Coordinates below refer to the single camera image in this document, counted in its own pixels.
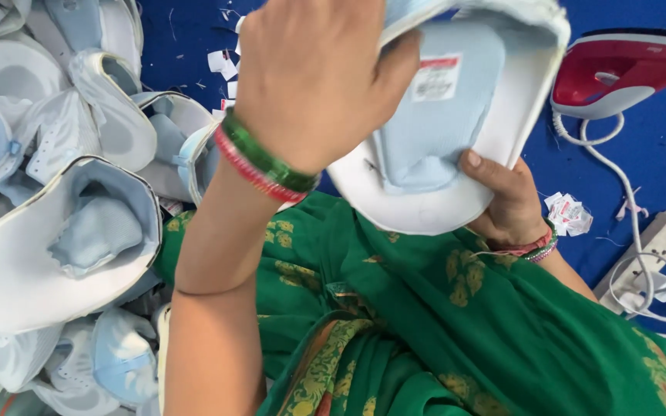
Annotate white iron power cord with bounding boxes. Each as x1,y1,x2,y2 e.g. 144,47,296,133
552,111,656,315

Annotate green glass bangle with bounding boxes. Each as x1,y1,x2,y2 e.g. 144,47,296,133
221,107,321,194

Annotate crumpled white paper labels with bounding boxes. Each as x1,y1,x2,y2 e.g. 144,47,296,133
543,192,594,237

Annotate red and white clothes iron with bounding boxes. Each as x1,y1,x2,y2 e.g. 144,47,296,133
550,32,666,120

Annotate pink thread scrap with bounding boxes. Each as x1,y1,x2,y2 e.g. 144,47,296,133
615,186,650,222

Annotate pink wrist bangle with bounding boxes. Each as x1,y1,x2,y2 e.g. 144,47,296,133
486,222,554,258

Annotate person's left hand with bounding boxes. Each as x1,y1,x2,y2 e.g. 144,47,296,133
234,0,424,174

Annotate person's right hand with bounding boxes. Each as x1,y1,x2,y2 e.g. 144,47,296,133
459,149,550,250

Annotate heap of white shoe uppers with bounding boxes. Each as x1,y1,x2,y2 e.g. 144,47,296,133
0,0,221,416

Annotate thin white cable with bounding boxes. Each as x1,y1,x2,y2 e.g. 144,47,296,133
607,199,666,340

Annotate white light-blue shoe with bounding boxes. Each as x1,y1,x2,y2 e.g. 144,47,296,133
326,0,572,237

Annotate red bangles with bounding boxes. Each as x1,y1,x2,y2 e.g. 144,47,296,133
213,124,309,204

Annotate white plug adapter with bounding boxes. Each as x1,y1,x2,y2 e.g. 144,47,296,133
648,270,666,304

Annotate green beaded wrist bangle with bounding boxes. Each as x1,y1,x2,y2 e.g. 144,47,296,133
521,230,560,264

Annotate beige power strip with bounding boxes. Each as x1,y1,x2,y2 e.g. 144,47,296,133
592,210,666,316

